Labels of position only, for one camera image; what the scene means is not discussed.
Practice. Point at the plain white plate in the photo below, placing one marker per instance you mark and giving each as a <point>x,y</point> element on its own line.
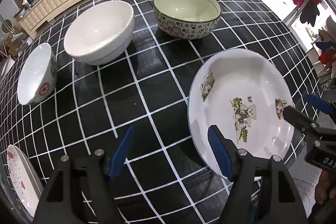
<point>31,173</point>

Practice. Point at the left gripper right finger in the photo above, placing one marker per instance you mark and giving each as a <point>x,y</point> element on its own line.
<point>239,169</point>

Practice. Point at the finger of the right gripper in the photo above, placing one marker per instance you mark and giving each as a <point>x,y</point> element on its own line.
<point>319,103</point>
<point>301,122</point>

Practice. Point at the bear print white plate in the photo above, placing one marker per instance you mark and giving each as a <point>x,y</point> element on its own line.
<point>244,95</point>

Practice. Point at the plain cream bowl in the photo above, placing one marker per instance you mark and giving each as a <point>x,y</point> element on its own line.
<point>100,34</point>

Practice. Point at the person right hand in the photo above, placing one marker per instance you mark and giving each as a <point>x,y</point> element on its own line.
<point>325,187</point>

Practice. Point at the white bowl with flower print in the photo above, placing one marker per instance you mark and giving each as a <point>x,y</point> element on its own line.
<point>38,76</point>

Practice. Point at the black white grid tablecloth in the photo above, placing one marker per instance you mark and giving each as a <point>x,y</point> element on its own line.
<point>147,87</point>

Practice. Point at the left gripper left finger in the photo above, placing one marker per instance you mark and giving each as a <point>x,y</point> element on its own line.
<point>102,167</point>

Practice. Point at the black floral patterned bowl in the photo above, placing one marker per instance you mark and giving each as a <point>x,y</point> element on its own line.
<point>187,19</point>

